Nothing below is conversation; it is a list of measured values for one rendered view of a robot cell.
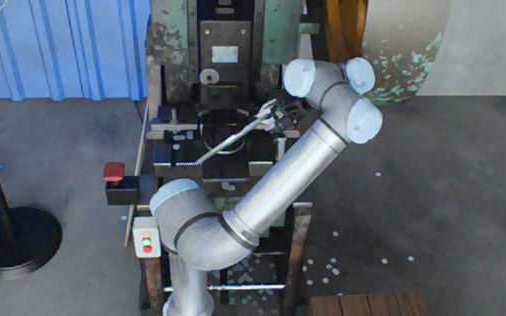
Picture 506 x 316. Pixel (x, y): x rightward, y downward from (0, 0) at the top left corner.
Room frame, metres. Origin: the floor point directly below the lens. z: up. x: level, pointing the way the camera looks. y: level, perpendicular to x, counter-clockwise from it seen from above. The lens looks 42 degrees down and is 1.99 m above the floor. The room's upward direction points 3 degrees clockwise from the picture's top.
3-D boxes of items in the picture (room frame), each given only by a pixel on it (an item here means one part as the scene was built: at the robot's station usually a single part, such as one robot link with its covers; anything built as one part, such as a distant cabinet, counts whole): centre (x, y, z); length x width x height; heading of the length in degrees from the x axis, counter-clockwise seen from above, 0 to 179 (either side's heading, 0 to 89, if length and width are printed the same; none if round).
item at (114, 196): (1.27, 0.40, 0.62); 0.10 x 0.06 x 0.20; 96
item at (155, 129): (1.51, 0.28, 0.76); 0.17 x 0.06 x 0.10; 96
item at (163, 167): (1.53, 0.11, 0.68); 0.45 x 0.30 x 0.06; 96
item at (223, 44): (1.49, 0.10, 1.04); 0.17 x 0.15 x 0.30; 6
